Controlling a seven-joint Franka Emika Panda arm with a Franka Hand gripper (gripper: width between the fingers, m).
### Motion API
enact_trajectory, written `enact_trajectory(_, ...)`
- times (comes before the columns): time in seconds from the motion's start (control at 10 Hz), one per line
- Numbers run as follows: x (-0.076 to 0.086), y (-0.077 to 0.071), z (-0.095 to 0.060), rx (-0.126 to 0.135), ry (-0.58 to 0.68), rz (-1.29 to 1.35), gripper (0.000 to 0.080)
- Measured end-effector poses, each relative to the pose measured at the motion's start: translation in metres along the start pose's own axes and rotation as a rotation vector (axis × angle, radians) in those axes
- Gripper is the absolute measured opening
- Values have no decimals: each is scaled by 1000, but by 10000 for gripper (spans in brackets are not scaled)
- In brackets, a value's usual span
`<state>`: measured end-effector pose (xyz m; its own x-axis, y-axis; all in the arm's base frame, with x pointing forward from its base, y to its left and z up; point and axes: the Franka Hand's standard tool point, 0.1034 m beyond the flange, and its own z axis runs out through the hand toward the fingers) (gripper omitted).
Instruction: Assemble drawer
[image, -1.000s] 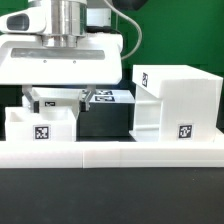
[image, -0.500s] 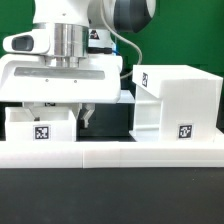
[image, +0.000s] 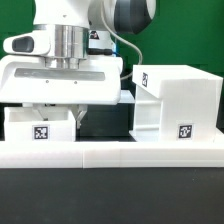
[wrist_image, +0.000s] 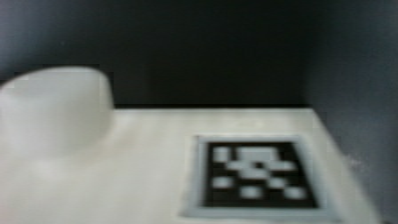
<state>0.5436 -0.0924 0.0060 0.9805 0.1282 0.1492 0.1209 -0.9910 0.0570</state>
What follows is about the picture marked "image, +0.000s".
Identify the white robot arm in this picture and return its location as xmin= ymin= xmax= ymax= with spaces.
xmin=0 ymin=0 xmax=156 ymax=107

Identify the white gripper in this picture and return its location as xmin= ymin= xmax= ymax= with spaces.
xmin=0 ymin=55 xmax=122 ymax=129

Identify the white marker sheet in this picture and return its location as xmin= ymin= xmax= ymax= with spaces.
xmin=119 ymin=90 xmax=135 ymax=104

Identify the white drawer cabinet frame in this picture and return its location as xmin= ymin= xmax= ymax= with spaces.
xmin=130 ymin=65 xmax=223 ymax=142

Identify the white L-shaped border wall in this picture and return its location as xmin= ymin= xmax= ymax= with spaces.
xmin=0 ymin=131 xmax=224 ymax=169

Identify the white front drawer box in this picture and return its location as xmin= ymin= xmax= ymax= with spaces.
xmin=4 ymin=107 xmax=76 ymax=142

